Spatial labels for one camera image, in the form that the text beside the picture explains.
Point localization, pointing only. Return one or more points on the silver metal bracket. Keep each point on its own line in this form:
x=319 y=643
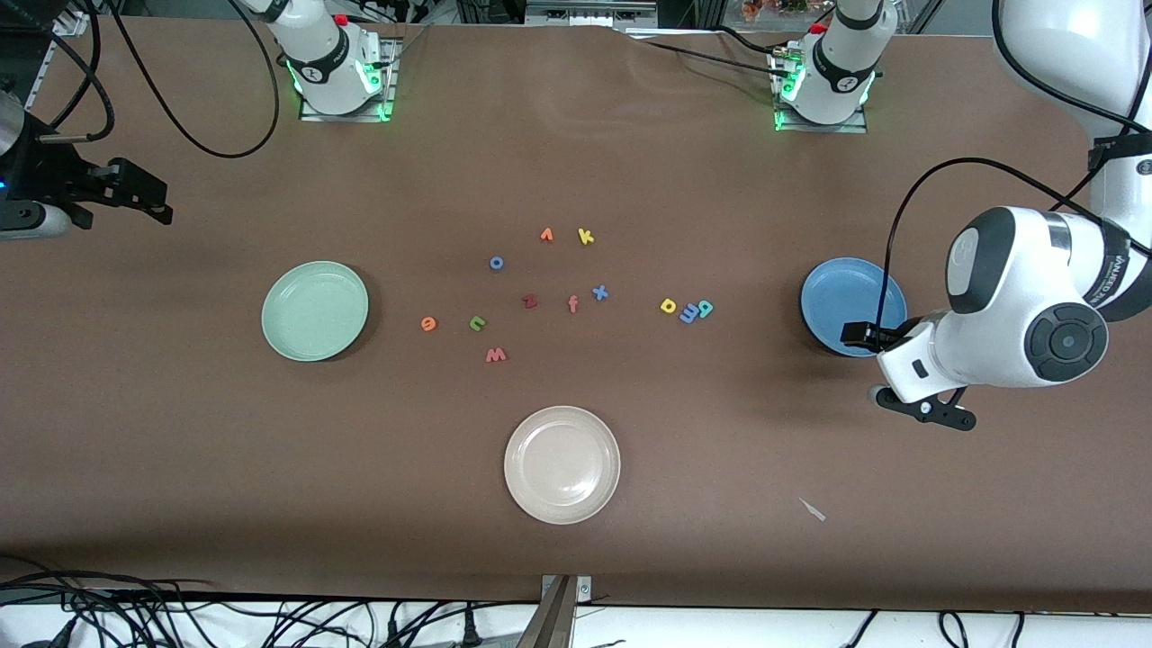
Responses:
x=583 y=589

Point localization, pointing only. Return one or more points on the aluminium frame rail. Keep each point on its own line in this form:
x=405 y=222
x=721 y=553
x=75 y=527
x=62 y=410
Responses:
x=54 y=63

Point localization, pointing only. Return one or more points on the blue foam letter m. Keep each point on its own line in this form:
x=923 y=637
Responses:
x=688 y=314

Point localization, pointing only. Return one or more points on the blue plate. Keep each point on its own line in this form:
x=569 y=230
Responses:
x=846 y=288

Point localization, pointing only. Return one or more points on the red foam letter w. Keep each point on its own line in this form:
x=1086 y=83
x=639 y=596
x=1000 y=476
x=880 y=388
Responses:
x=496 y=355

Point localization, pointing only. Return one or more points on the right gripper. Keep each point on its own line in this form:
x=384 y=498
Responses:
x=47 y=168

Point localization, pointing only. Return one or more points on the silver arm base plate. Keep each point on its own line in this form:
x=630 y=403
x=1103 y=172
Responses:
x=819 y=129
x=391 y=81

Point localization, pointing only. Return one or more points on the white paper scrap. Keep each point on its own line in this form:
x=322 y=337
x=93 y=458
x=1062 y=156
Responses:
x=814 y=510

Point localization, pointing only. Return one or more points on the brown table cover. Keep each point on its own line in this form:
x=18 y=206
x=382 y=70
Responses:
x=576 y=162

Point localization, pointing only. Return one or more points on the grey metal box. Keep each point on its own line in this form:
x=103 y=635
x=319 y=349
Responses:
x=589 y=11

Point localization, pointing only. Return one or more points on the dark grey camera pole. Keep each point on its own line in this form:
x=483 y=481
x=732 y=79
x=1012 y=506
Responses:
x=551 y=621

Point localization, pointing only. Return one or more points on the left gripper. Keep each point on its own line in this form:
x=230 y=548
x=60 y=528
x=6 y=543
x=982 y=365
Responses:
x=862 y=336

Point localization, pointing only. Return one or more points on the beige plate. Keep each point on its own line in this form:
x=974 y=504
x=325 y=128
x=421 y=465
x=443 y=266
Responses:
x=562 y=464

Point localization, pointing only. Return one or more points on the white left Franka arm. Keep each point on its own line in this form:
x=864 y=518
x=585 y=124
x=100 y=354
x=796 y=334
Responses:
x=1008 y=279

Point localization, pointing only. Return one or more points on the green plate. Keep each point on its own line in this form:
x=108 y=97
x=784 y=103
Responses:
x=315 y=311

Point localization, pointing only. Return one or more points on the orange artificial flowers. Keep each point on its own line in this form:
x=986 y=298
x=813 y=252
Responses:
x=774 y=7

